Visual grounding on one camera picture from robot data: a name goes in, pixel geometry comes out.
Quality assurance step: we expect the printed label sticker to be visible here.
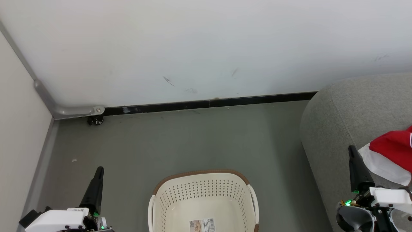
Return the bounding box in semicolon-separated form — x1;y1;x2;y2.
189;218;216;232

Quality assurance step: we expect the grey partition frame rail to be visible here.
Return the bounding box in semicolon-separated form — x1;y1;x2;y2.
0;21;60;232

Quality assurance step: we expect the cream laundry basket brown rim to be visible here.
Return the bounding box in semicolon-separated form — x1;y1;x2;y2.
147;169;260;232

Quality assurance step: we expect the grey metal partition foot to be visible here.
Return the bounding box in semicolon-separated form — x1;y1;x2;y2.
34;80;105;120

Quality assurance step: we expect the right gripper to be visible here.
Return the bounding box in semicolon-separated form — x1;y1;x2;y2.
336;145;412;232

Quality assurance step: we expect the grey fabric sofa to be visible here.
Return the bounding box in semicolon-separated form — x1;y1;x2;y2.
299;72;412;232

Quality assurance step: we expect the red shorts white lining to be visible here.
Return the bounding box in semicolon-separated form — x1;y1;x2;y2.
358;126;412;187

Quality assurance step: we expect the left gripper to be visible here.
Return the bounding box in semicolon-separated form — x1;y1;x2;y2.
25;166;114;232

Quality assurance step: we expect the black wall baseboard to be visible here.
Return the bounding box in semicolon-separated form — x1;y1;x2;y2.
104;91;318;116

